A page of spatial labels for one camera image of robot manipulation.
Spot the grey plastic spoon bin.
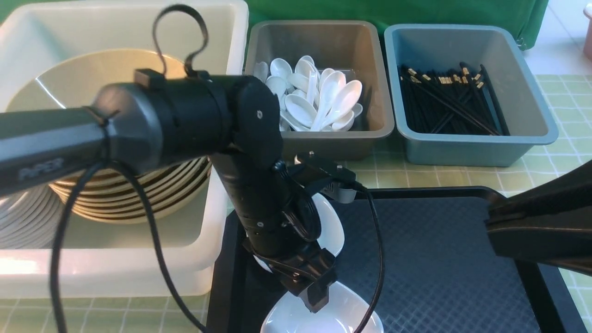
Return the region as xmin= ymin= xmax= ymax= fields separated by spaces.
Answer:
xmin=245 ymin=20 xmax=395 ymax=161

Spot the black plastic serving tray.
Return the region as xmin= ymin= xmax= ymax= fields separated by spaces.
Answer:
xmin=206 ymin=187 xmax=588 ymax=333

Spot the white square dish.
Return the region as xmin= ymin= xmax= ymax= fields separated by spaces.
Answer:
xmin=252 ymin=193 xmax=345 ymax=273
xmin=260 ymin=282 xmax=369 ymax=333

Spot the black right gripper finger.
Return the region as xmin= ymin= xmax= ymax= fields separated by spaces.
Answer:
xmin=486 ymin=162 xmax=592 ymax=276

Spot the blue plastic chopstick bin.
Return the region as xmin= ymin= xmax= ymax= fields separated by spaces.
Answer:
xmin=383 ymin=25 xmax=559 ymax=167

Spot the stack of tan bowls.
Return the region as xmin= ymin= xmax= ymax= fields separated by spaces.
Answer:
xmin=7 ymin=49 xmax=211 ymax=224

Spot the green cloth backdrop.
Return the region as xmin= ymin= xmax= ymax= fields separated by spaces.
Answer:
xmin=247 ymin=0 xmax=548 ymax=50

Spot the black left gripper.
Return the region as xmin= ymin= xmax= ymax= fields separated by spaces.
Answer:
xmin=252 ymin=242 xmax=338 ymax=314

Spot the large white plastic tub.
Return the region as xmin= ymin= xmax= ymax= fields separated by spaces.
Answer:
xmin=1 ymin=0 xmax=249 ymax=298

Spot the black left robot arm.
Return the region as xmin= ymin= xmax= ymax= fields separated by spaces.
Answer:
xmin=1 ymin=69 xmax=355 ymax=313

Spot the stack of white dishes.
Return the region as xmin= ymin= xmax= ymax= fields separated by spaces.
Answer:
xmin=0 ymin=185 xmax=63 ymax=249

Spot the pile of black chopsticks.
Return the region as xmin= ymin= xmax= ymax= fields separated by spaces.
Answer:
xmin=398 ymin=62 xmax=510 ymax=136

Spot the black camera cable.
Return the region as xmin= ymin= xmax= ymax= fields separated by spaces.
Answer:
xmin=49 ymin=5 xmax=385 ymax=333

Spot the green checkered tablecloth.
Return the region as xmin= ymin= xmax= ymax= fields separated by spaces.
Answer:
xmin=1 ymin=74 xmax=592 ymax=333

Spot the pile of white spoons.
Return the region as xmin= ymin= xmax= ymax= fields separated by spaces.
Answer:
xmin=252 ymin=55 xmax=363 ymax=132

